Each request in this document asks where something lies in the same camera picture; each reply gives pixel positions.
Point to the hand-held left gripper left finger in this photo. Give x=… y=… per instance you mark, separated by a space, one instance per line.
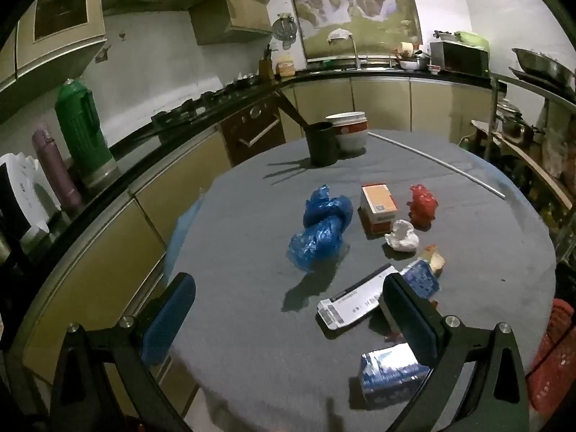
x=168 y=319

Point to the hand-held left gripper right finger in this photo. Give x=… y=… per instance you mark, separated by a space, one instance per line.
x=409 y=319

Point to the blue and white carton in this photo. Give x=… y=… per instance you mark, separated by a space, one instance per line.
x=389 y=371

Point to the white box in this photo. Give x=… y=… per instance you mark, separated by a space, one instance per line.
x=355 y=299

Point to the bitten fruit piece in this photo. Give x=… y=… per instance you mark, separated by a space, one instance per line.
x=435 y=260

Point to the white tissue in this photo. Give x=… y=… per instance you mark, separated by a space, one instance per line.
x=402 y=235

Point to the red plastic bag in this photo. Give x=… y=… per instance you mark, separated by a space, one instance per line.
x=423 y=204

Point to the orange medicine box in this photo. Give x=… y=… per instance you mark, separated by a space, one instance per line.
x=378 y=202

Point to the blue plastic bag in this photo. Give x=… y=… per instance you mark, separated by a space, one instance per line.
x=321 y=229

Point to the red plastic basket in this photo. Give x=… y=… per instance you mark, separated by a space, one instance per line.
x=553 y=360

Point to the beige kitchen base cabinets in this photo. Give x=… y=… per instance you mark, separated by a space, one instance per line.
x=112 y=243

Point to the white rod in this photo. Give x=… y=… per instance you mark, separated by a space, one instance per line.
x=436 y=162

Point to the purple bottle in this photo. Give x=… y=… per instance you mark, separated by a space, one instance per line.
x=56 y=171

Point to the white plastic rack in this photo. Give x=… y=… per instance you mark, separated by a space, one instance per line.
x=27 y=189

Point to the black cup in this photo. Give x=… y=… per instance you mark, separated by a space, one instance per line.
x=323 y=144

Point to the metal shelf rack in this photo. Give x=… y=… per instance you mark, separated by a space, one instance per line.
x=535 y=166

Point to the green thermos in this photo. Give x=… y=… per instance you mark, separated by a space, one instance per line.
x=83 y=135

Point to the gas stove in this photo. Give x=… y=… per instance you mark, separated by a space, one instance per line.
x=202 y=99

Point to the steel pot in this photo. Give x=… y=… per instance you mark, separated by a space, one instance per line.
x=513 y=121

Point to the bundle of dark chopsticks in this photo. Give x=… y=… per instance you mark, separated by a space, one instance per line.
x=292 y=110

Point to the pile of dishes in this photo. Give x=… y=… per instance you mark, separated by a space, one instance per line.
x=414 y=64

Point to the microwave oven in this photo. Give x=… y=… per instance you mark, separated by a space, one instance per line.
x=459 y=58

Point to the knife block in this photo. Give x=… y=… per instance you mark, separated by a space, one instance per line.
x=265 y=67

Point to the metal faucet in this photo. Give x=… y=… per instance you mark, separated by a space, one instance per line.
x=356 y=54

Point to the patterned mug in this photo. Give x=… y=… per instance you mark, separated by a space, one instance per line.
x=407 y=48

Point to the orange packet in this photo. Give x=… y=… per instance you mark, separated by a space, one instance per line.
x=285 y=66

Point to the metal basin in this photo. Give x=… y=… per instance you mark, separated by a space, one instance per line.
x=540 y=65

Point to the green plastic tub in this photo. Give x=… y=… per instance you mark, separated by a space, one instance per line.
x=472 y=39

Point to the white cloth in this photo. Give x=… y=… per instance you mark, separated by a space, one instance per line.
x=339 y=34

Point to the hanging metal strainer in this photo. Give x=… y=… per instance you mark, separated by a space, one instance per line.
x=283 y=27

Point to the beige wall cabinet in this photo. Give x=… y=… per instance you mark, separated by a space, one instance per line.
x=225 y=22

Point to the waterfall wall poster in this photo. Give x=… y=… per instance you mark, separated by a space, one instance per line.
x=355 y=9

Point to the glass door wall cabinet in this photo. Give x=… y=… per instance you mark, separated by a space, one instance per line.
x=58 y=18

